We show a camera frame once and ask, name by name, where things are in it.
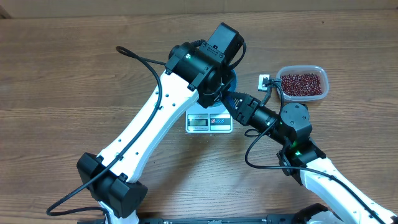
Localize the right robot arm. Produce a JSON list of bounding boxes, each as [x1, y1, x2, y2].
[[222, 92, 397, 223]]

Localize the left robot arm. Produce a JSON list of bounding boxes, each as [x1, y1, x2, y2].
[[77, 23, 246, 223]]

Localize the blue metal bowl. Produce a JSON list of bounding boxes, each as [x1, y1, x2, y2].
[[215, 70, 238, 106]]

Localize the white digital kitchen scale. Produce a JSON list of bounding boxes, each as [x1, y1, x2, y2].
[[185, 102, 233, 134]]

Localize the clear plastic food container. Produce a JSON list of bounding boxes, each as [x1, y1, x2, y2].
[[277, 65, 330, 103]]

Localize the red adzuki beans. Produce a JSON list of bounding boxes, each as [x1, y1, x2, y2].
[[280, 73, 322, 96]]

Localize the right black cable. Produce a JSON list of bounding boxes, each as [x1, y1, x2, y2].
[[244, 78, 386, 224]]

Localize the black cable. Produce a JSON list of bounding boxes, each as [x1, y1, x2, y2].
[[46, 45, 167, 224], [244, 78, 386, 224]]

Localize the left black cable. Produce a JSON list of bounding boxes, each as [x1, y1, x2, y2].
[[46, 45, 167, 224]]

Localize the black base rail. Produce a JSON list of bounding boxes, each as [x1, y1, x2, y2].
[[77, 203, 354, 224]]

